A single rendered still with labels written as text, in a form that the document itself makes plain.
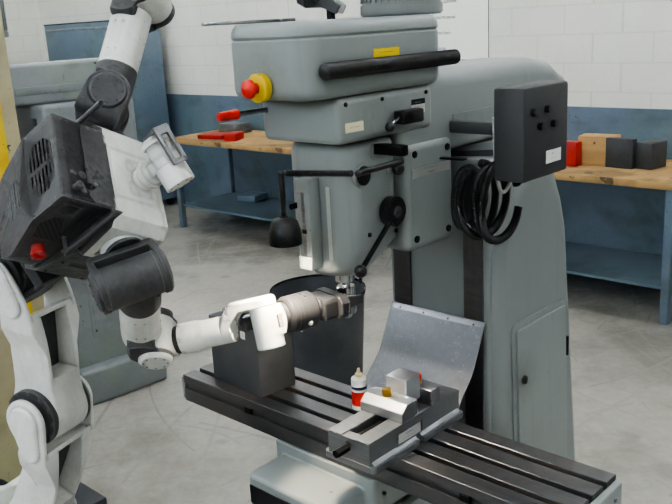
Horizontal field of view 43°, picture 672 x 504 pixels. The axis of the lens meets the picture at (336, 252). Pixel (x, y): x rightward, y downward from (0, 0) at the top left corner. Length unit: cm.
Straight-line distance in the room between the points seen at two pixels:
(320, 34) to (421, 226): 57
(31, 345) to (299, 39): 93
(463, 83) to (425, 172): 26
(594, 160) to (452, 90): 372
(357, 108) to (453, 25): 507
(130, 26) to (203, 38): 703
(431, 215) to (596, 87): 430
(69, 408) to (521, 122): 125
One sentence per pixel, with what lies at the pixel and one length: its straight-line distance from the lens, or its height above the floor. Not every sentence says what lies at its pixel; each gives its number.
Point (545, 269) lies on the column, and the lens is 245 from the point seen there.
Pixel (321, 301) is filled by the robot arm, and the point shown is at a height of 126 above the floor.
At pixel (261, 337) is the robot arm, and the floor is 121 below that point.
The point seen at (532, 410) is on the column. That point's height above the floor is 79.
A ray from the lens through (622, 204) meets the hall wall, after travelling 630.
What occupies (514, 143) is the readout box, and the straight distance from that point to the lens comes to 192.
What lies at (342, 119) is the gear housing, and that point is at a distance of 180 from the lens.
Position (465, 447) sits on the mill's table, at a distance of 200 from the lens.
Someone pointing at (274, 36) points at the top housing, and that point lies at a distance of 176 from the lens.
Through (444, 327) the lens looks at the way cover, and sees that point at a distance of 235.
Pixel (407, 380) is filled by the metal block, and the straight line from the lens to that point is 198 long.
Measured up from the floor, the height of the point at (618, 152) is 98.
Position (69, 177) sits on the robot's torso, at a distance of 171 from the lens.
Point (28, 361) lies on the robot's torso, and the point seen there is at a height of 116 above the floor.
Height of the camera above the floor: 189
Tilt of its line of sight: 15 degrees down
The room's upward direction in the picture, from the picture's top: 3 degrees counter-clockwise
